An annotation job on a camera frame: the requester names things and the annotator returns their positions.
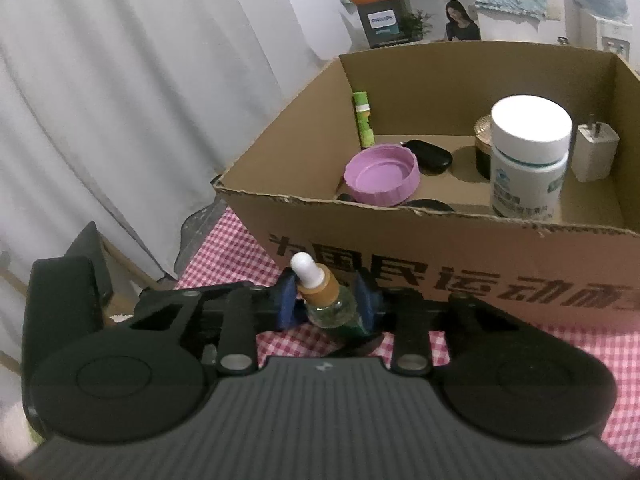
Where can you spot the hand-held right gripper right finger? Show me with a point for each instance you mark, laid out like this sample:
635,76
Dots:
367,305

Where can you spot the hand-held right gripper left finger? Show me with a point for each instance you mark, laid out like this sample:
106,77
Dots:
285,305

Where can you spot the green dropper bottle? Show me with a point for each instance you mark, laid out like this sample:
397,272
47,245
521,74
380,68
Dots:
320,290

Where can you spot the brown cardboard box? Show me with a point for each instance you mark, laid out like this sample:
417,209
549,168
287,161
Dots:
450,250

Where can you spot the gold-lidded round jar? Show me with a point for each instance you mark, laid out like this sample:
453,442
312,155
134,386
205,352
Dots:
484,160

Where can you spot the white pill bottle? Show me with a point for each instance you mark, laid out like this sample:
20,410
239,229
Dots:
530,160

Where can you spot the white charger plug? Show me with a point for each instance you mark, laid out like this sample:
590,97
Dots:
595,155

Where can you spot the pink checkered tablecloth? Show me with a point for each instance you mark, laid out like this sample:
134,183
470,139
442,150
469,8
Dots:
235,255

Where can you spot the dark grey cloth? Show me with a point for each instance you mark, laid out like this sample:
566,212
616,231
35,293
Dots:
197,230

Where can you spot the pink plastic lid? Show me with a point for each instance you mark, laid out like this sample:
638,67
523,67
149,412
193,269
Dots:
380,177

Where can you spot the black oval case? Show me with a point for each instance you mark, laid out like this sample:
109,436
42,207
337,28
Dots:
430,157

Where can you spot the green glue stick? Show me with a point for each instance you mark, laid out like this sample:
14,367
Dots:
362,120

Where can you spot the white water dispenser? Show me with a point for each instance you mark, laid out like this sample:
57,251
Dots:
600,30

